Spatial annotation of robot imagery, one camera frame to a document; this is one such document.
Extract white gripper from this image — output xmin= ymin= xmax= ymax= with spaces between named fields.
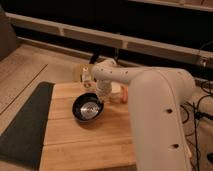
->
xmin=96 ymin=80 xmax=112 ymax=104

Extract black ceramic bowl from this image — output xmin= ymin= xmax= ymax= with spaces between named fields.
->
xmin=72 ymin=93 xmax=104 ymax=122

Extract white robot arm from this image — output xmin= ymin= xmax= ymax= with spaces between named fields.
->
xmin=92 ymin=59 xmax=195 ymax=171

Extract white cup with orange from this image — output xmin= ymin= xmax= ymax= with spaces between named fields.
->
xmin=109 ymin=82 xmax=128 ymax=104

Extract small clear bottle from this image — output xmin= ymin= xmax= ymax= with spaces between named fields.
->
xmin=81 ymin=67 xmax=93 ymax=92

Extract dark green floor mat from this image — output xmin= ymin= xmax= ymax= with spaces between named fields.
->
xmin=0 ymin=82 xmax=54 ymax=170

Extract black cables on floor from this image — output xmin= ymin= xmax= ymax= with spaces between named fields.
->
xmin=179 ymin=79 xmax=213 ymax=171

